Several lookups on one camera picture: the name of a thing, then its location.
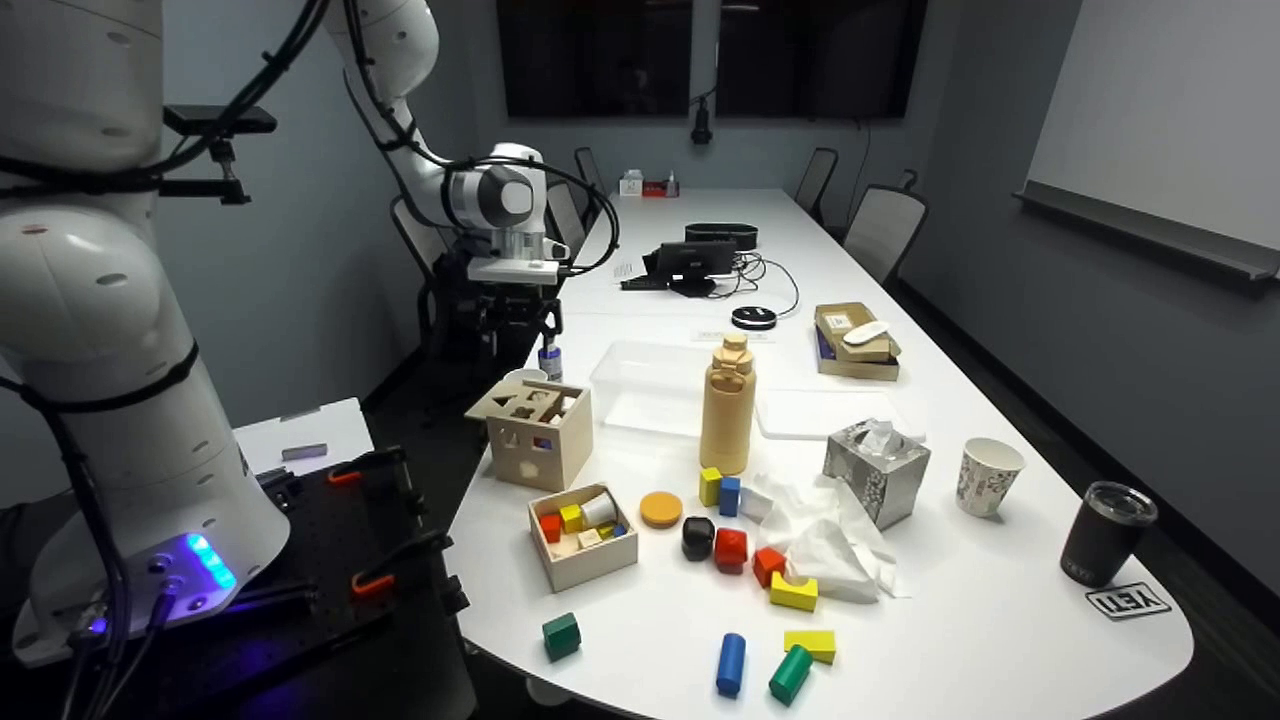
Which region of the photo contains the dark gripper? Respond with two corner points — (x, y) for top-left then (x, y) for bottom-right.
(457, 274), (571, 376)

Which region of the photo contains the wooden shape sorter box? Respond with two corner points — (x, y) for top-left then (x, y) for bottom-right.
(464, 371), (600, 497)

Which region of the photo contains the black box device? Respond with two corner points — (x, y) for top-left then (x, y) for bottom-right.
(685, 220), (763, 256)

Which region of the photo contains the open wooden tray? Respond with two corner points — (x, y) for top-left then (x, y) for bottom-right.
(525, 481), (642, 594)

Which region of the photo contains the cardboard box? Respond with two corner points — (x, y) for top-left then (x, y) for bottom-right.
(811, 296), (909, 385)

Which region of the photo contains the white object on cardboard box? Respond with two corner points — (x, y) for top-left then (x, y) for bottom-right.
(841, 315), (893, 352)

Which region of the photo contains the silver tissue box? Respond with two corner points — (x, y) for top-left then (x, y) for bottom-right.
(818, 417), (937, 531)

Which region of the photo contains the clear plastic bin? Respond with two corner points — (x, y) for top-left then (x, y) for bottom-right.
(587, 334), (712, 439)

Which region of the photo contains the grey conference chair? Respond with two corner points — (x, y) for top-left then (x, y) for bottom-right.
(544, 140), (609, 258)
(841, 178), (933, 286)
(789, 140), (842, 220)

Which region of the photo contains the black laptop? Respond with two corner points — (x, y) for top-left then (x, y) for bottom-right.
(617, 241), (737, 298)

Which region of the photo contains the tan plastic bottle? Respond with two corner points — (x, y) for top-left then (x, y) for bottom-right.
(694, 330), (758, 481)

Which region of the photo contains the orange wooden disc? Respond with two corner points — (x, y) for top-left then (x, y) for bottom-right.
(635, 489), (686, 531)

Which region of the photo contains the black round puck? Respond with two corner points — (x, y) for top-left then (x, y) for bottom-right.
(728, 298), (780, 334)

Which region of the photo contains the white paper sheet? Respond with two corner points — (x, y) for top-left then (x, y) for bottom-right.
(228, 393), (381, 481)

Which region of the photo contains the dark brown wooden block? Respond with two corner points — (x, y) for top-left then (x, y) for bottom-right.
(675, 513), (718, 565)

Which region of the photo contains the dark window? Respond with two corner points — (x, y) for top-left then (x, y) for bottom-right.
(490, 0), (694, 124)
(714, 0), (933, 124)

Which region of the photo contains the green wooden block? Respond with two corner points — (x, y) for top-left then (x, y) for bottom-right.
(540, 608), (587, 664)

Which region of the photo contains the black robot cart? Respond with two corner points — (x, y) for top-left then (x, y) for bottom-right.
(196, 443), (481, 720)

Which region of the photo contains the orange red wooden block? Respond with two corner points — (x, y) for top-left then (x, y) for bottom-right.
(749, 545), (793, 590)

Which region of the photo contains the crumpled clear plastic bag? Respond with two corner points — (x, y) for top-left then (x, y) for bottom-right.
(739, 467), (901, 608)

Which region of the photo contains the blue wooden cylinder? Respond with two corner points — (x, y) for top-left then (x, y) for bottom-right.
(712, 628), (750, 701)

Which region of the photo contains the flat yellow wooden block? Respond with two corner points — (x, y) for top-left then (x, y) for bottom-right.
(780, 624), (842, 668)

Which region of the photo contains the green wooden cylinder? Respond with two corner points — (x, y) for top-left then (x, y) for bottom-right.
(763, 645), (818, 707)

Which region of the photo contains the white paper cup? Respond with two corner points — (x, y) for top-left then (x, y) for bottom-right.
(953, 433), (1027, 525)

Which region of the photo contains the black cup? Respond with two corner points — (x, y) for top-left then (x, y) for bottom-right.
(1055, 474), (1163, 588)

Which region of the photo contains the whiteboard tray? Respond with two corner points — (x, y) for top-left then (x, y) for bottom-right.
(1016, 177), (1280, 286)

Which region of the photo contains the black white label sticker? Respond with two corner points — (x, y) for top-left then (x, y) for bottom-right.
(1079, 575), (1174, 624)

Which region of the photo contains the whiteboard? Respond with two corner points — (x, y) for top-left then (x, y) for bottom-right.
(1025, 0), (1280, 258)

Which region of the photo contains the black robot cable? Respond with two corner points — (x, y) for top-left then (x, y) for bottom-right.
(437, 157), (625, 286)

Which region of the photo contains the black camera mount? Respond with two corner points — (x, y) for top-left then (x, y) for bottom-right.
(154, 98), (284, 211)

